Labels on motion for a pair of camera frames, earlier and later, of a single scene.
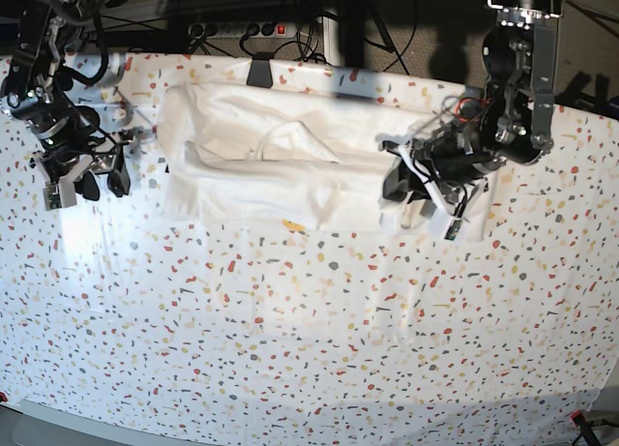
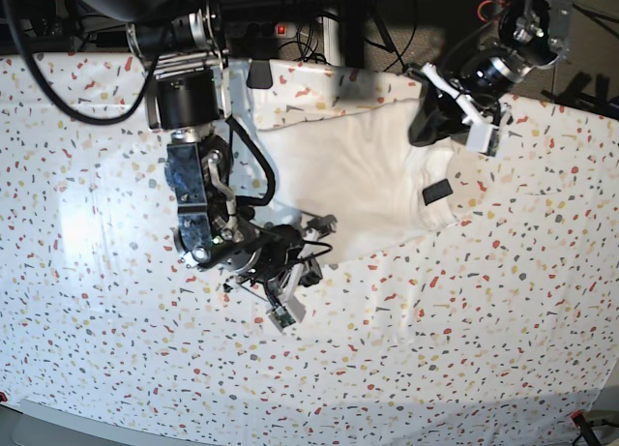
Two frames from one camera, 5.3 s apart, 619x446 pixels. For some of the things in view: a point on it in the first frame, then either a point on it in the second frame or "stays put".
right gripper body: [453, 182] to [471, 107]
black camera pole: [352, 4] stays put
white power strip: [243, 30] stays put
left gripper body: [63, 165] to [283, 257]
